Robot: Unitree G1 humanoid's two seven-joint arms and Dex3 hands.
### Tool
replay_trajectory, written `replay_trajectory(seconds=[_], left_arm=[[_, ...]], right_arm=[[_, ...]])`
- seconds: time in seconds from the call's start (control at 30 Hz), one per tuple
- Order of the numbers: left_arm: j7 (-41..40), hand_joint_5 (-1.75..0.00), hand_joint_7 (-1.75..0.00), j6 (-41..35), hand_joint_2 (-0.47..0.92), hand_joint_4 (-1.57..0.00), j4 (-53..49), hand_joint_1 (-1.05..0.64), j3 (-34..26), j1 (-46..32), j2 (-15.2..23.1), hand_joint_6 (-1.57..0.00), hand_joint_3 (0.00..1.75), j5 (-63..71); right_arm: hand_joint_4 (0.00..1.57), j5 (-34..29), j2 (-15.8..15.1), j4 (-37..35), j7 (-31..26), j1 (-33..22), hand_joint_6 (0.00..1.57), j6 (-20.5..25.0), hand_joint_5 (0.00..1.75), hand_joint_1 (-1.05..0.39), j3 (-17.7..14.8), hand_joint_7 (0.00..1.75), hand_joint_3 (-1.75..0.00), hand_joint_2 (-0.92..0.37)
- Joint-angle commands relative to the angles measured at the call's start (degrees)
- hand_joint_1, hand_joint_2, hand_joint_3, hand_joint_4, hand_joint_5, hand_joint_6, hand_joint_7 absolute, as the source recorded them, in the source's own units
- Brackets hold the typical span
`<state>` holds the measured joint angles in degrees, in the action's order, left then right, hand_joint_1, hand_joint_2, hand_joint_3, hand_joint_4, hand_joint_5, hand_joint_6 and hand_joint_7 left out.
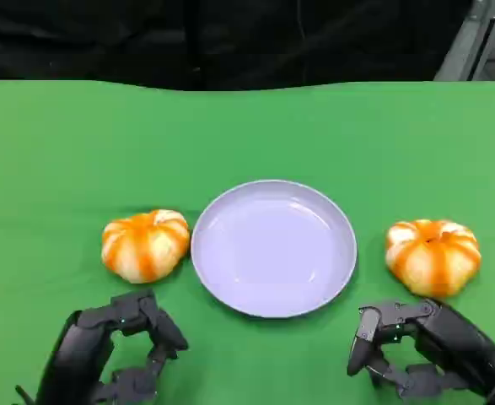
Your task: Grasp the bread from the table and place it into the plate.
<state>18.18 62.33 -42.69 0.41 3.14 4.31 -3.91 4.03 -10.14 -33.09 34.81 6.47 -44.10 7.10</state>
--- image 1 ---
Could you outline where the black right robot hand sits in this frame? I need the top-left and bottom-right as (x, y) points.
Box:
(346, 297), (495, 401)

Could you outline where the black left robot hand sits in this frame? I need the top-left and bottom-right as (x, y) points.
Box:
(35, 288), (189, 405)

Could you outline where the orange and white bread roll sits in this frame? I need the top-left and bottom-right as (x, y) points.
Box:
(100, 208), (191, 284)
(384, 218), (482, 298)

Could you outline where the lilac plate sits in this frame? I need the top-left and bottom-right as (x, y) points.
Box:
(190, 179), (358, 320)

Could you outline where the green table cloth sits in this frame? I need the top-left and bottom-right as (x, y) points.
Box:
(0, 78), (495, 405)

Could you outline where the black backdrop curtain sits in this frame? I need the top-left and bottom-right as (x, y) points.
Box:
(0, 0), (471, 92)

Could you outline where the grey metal frame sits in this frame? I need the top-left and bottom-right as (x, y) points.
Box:
(433, 0), (495, 82)

